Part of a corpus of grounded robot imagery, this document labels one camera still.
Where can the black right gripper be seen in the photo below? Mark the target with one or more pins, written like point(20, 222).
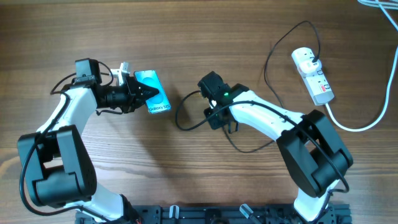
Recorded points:
point(215, 123)

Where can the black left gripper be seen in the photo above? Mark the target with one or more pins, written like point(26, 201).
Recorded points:
point(134, 99)

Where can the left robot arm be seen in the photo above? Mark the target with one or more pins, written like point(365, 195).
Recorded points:
point(57, 173)

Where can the white USB charger plug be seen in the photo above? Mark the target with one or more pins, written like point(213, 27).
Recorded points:
point(309, 66)

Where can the white power strip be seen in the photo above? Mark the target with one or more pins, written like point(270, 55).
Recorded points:
point(316, 82)

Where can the teal Galaxy smartphone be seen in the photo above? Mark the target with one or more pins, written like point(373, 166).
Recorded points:
point(158, 101)

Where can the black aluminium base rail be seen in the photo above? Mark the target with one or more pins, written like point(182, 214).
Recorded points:
point(273, 213)

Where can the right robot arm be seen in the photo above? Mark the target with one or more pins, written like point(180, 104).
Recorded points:
point(315, 155)

